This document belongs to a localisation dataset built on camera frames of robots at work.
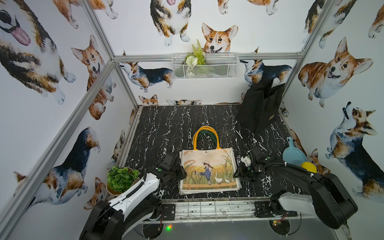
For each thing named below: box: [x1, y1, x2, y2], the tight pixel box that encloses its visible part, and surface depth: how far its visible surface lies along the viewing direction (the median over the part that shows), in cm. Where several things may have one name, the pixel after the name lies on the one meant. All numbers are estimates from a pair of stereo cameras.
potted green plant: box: [106, 166, 140, 195], surface depth 72 cm
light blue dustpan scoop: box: [282, 136, 308, 166], surface depth 95 cm
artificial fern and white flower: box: [181, 39, 207, 78], surface depth 85 cm
